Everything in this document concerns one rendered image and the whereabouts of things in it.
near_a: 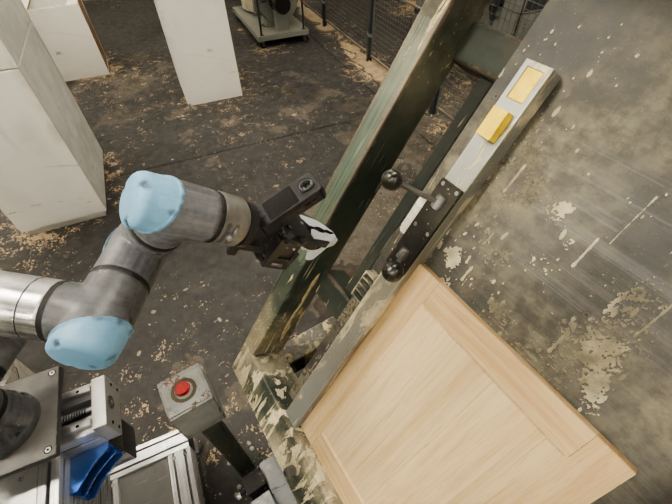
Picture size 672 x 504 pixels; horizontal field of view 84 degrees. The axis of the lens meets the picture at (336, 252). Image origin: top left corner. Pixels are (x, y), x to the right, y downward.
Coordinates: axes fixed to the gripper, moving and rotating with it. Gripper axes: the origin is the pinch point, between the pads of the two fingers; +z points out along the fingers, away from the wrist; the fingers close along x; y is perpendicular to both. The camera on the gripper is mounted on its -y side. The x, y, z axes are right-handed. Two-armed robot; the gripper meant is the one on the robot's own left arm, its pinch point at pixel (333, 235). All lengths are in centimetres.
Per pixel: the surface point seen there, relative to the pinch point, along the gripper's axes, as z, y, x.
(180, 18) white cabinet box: 78, 50, -354
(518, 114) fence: 8.8, -35.2, 5.6
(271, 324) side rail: 17.1, 40.4, -9.5
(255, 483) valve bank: 18, 71, 21
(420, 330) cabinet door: 16.7, 4.0, 19.1
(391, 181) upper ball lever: -0.4, -14.9, 2.1
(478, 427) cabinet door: 17.8, 6.0, 38.3
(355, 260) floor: 146, 71, -85
